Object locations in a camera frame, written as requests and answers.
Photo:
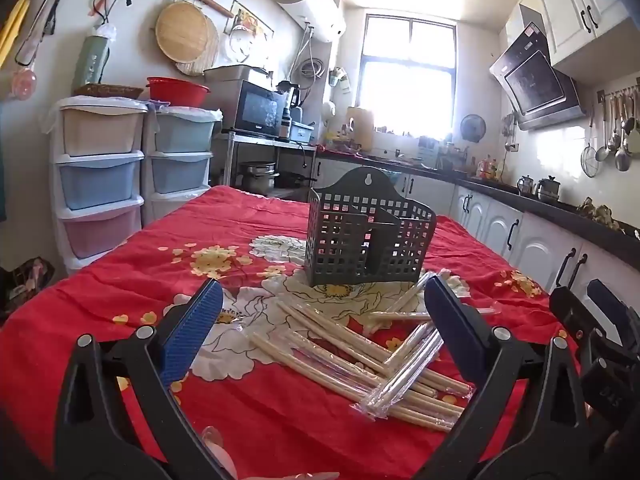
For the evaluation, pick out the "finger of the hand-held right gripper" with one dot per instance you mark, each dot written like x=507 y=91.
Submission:
x=607 y=302
x=567 y=310

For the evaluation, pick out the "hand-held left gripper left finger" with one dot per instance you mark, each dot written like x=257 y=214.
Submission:
x=192 y=330

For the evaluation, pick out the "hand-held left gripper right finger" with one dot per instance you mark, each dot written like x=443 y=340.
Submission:
x=450 y=330

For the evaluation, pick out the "dark grey utensil holder basket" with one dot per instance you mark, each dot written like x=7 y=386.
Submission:
x=380 y=240

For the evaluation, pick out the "pile of chopsticks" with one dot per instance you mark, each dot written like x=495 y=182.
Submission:
x=325 y=360

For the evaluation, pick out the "row of hanging kitchen utensils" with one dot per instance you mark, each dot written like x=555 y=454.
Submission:
x=620 y=130

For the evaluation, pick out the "person's left hand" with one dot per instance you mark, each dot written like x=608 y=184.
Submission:
x=220 y=452

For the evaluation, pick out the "brown crumpled cloth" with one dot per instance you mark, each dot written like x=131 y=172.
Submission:
x=600 y=214

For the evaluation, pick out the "red floral tablecloth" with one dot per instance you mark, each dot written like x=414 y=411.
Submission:
x=125 y=270

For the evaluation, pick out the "black kitchen countertop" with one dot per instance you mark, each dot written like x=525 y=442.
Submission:
x=550 y=207

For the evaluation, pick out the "white lower cabinets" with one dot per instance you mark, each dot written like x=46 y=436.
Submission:
x=500 y=220

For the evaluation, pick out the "small steel kettle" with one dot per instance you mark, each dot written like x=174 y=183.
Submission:
x=525 y=186

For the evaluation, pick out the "drawer tower with grey-blue drawers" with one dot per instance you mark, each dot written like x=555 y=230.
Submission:
x=180 y=172

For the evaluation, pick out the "steel stock pot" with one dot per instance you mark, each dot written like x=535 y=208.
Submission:
x=257 y=177

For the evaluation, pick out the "dark floral bag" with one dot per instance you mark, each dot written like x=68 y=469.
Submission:
x=25 y=290

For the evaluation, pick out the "drawer tower with pink drawer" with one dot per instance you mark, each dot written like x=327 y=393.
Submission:
x=97 y=185

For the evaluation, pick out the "black wok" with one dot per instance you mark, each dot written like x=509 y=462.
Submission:
x=295 y=180

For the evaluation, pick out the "metal shelf table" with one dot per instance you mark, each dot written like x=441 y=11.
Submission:
x=260 y=142

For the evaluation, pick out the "small black round fan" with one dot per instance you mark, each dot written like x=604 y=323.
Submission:
x=472 y=127

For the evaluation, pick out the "pale wooden cutting board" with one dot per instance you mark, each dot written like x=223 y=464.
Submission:
x=361 y=127

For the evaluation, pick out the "grey-blue storage box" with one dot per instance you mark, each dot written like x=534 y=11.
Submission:
x=302 y=132

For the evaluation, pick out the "black range hood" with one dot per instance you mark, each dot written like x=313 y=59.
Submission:
x=537 y=85

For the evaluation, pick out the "black microwave oven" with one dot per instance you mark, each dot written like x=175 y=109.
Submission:
x=255 y=110

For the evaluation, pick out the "red plastic basin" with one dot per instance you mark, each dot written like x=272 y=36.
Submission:
x=177 y=91

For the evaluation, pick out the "brown wicker basket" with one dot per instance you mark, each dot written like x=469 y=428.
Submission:
x=107 y=91

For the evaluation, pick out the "black blender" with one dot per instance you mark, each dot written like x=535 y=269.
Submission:
x=292 y=95

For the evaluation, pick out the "kitchen window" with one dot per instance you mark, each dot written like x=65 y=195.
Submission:
x=407 y=75

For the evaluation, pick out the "grey box on microwave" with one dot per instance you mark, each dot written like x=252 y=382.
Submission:
x=232 y=74

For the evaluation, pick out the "green hanging bottle bag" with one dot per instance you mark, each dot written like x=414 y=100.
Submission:
x=90 y=60

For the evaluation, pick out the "white upper cabinet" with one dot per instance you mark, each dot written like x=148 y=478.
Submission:
x=570 y=10

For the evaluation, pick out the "round woven bamboo sieve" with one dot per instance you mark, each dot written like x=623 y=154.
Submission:
x=181 y=32

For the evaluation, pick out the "pink round hanging item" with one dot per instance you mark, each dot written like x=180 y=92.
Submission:
x=23 y=82

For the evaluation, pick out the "white water heater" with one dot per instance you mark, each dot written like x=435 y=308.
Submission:
x=310 y=7

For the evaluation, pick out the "fruit wall picture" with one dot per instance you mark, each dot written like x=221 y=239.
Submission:
x=247 y=20

